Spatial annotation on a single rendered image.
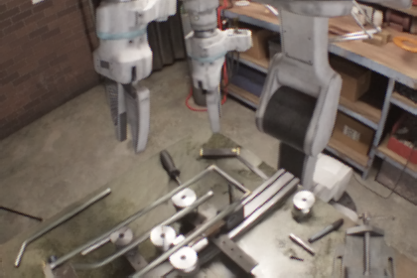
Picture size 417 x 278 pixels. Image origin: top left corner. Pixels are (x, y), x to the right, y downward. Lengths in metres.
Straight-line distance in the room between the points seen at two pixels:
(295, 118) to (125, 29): 0.53
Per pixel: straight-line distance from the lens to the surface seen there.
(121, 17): 0.42
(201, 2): 0.60
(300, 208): 0.68
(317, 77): 0.77
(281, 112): 0.82
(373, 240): 0.71
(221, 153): 0.84
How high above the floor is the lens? 1.47
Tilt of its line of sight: 38 degrees down
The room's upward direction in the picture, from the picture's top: 8 degrees counter-clockwise
